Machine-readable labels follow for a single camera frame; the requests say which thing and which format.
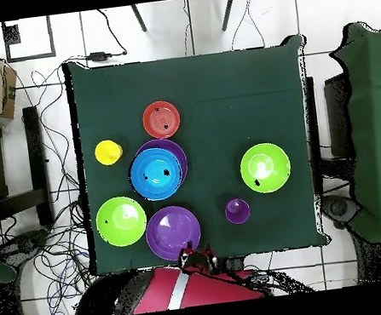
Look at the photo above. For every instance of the green plastic bowl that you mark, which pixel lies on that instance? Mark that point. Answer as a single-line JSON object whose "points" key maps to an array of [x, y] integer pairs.
{"points": [[121, 222], [265, 169]]}

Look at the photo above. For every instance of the black stand foot with knob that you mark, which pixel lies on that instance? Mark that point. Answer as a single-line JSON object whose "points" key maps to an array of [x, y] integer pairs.
{"points": [[25, 242]]}

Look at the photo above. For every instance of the black tripod leg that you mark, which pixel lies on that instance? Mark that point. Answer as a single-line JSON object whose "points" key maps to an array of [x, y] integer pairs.
{"points": [[139, 18], [228, 10]]}

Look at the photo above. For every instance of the black square frame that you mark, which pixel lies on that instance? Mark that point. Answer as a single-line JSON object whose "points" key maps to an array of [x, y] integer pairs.
{"points": [[50, 37]]}

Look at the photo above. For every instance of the shallow ribbed blue bowl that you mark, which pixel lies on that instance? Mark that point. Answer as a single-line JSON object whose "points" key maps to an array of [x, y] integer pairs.
{"points": [[155, 168]]}

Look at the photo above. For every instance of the purple plastic bowl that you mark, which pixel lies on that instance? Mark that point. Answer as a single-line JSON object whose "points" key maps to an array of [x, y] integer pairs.
{"points": [[174, 231], [180, 152]]}

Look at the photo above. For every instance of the grey stand foot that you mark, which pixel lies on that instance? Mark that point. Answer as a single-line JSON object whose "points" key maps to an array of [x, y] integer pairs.
{"points": [[339, 209]]}

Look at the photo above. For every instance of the black bench frame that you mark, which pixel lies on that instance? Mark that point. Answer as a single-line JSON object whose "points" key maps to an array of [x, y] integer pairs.
{"points": [[38, 165]]}

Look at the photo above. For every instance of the purple plastic cup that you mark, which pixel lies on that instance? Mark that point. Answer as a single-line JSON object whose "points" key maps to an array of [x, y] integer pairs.
{"points": [[237, 210]]}

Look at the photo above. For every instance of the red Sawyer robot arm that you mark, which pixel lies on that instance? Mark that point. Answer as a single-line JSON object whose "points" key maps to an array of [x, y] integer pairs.
{"points": [[206, 289]]}

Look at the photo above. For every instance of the orange ribbed plastic bowl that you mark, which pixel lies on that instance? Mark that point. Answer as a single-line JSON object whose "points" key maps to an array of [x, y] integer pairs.
{"points": [[161, 120]]}

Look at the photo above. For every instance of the black power adapter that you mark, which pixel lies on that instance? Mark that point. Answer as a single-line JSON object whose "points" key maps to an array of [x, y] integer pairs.
{"points": [[98, 56]]}

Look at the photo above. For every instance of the yellow plastic cup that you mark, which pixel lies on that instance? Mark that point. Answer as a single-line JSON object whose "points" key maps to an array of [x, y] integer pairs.
{"points": [[107, 152]]}

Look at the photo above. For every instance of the deep blue plastic bowl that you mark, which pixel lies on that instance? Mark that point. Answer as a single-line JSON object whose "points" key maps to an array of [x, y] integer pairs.
{"points": [[157, 197]]}

